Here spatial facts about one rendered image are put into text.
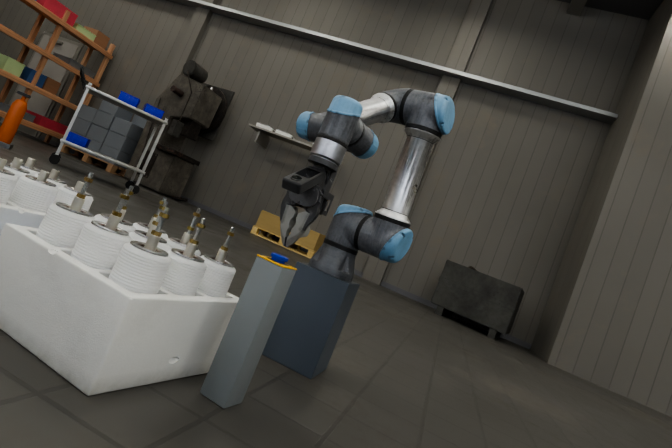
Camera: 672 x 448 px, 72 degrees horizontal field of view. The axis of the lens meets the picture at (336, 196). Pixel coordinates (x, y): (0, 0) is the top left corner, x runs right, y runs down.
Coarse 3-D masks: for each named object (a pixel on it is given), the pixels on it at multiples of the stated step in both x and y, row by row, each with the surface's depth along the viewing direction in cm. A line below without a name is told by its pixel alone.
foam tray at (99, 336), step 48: (0, 240) 96; (0, 288) 93; (48, 288) 88; (96, 288) 84; (48, 336) 85; (96, 336) 81; (144, 336) 87; (192, 336) 100; (96, 384) 80; (144, 384) 91
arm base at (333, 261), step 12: (324, 240) 149; (324, 252) 146; (336, 252) 145; (348, 252) 146; (312, 264) 146; (324, 264) 143; (336, 264) 143; (348, 264) 145; (336, 276) 143; (348, 276) 145
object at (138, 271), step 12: (120, 252) 88; (132, 252) 87; (144, 252) 87; (120, 264) 87; (132, 264) 86; (144, 264) 87; (156, 264) 88; (168, 264) 91; (120, 276) 86; (132, 276) 86; (144, 276) 87; (156, 276) 89; (132, 288) 86; (144, 288) 87; (156, 288) 90
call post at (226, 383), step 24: (264, 264) 99; (264, 288) 98; (288, 288) 103; (240, 312) 99; (264, 312) 97; (240, 336) 98; (264, 336) 101; (216, 360) 98; (240, 360) 96; (216, 384) 97; (240, 384) 98
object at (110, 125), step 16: (80, 112) 824; (96, 112) 817; (112, 112) 807; (128, 112) 831; (80, 128) 817; (96, 128) 810; (112, 128) 802; (128, 128) 793; (64, 144) 818; (96, 144) 803; (112, 144) 796; (128, 144) 803; (96, 160) 893; (128, 160) 817
